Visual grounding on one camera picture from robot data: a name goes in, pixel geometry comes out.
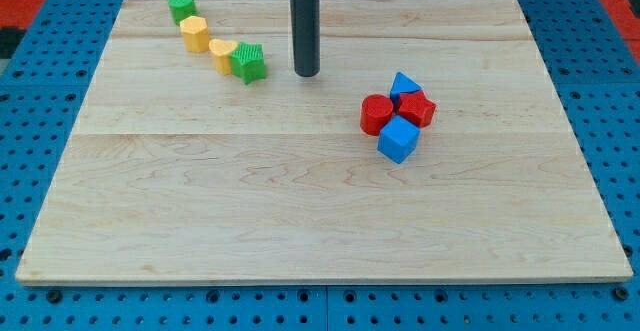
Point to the red star block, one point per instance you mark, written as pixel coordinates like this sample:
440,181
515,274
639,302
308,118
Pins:
417,108

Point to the green star block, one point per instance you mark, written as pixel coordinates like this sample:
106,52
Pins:
247,62

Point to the red cylinder block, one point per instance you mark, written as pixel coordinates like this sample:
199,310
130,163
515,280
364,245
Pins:
376,112

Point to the blue cube block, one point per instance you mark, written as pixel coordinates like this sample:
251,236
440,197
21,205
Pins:
398,139

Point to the blue triangle block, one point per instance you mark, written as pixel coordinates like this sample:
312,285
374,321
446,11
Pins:
402,84

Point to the yellow heart block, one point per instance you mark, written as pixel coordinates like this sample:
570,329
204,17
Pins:
220,51

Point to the light wooden board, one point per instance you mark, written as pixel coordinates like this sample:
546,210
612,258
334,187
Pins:
175,175

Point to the yellow hexagon block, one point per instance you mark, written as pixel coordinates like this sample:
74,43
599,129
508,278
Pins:
195,33

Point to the green cylinder block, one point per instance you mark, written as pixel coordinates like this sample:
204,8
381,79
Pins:
182,9

